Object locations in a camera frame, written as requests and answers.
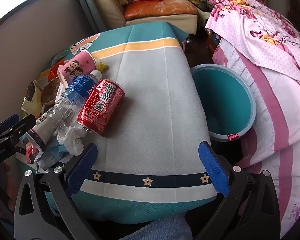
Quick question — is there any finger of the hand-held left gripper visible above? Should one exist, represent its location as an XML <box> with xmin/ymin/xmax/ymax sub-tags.
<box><xmin>0</xmin><ymin>114</ymin><xmax>37</xmax><ymax>150</ymax></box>
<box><xmin>0</xmin><ymin>114</ymin><xmax>20</xmax><ymax>140</ymax></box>

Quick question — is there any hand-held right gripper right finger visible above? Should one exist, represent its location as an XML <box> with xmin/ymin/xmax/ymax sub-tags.
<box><xmin>192</xmin><ymin>141</ymin><xmax>282</xmax><ymax>240</ymax></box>

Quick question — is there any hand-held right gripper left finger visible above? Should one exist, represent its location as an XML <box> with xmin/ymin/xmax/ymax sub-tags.
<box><xmin>13</xmin><ymin>143</ymin><xmax>100</xmax><ymax>240</ymax></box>

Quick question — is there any white and black drink cup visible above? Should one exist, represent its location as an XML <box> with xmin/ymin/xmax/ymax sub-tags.
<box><xmin>24</xmin><ymin>110</ymin><xmax>62</xmax><ymax>153</ymax></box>

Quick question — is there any red and white packet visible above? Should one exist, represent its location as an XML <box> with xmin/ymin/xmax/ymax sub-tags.
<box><xmin>25</xmin><ymin>142</ymin><xmax>40</xmax><ymax>165</ymax></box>

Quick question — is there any white tissue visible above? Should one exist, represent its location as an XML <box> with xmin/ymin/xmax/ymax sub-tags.
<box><xmin>57</xmin><ymin>129</ymin><xmax>86</xmax><ymax>156</ymax></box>

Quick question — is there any brown printed snack bag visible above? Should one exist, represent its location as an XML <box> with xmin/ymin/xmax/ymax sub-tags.
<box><xmin>21</xmin><ymin>79</ymin><xmax>65</xmax><ymax>118</ymax></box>

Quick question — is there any orange snack bag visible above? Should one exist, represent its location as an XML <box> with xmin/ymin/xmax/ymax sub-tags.
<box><xmin>44</xmin><ymin>62</ymin><xmax>63</xmax><ymax>81</ymax></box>

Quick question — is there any red soda can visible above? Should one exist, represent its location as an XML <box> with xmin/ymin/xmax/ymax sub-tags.
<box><xmin>77</xmin><ymin>79</ymin><xmax>125</xmax><ymax>137</ymax></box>

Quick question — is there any clear bottle with blue label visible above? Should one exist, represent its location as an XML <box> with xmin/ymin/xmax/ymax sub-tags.
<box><xmin>49</xmin><ymin>69</ymin><xmax>103</xmax><ymax>130</ymax></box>

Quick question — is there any teal trash bin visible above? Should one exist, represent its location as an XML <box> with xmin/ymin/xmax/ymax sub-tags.
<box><xmin>190</xmin><ymin>64</ymin><xmax>257</xmax><ymax>143</ymax></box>

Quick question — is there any pink paper cup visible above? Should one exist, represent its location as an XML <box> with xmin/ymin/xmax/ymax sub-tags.
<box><xmin>57</xmin><ymin>50</ymin><xmax>97</xmax><ymax>85</ymax></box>

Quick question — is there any blue fleece cloth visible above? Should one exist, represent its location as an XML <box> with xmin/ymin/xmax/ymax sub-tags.
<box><xmin>120</xmin><ymin>215</ymin><xmax>193</xmax><ymax>240</ymax></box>

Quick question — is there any teal striped tablecloth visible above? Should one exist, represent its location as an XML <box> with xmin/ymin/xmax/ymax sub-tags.
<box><xmin>15</xmin><ymin>21</ymin><xmax>218</xmax><ymax>225</ymax></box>

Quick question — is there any pink and white quilt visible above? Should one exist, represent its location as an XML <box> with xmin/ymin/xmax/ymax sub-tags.
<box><xmin>212</xmin><ymin>37</ymin><xmax>300</xmax><ymax>240</ymax></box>

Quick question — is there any cream leather sofa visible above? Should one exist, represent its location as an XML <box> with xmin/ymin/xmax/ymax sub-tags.
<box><xmin>92</xmin><ymin>0</ymin><xmax>198</xmax><ymax>34</ymax></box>

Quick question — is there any pink floral bedsheet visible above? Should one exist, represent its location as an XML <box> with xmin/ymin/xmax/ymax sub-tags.
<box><xmin>205</xmin><ymin>0</ymin><xmax>300</xmax><ymax>93</ymax></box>

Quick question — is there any white side table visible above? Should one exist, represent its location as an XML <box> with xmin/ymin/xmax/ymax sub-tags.
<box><xmin>197</xmin><ymin>0</ymin><xmax>217</xmax><ymax>28</ymax></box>

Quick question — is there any orange seat cushion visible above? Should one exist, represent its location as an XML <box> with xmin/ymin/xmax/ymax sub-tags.
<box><xmin>124</xmin><ymin>0</ymin><xmax>198</xmax><ymax>20</ymax></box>

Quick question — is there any wooden bed frame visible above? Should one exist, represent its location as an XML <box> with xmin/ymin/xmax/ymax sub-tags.
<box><xmin>207</xmin><ymin>32</ymin><xmax>218</xmax><ymax>57</ymax></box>

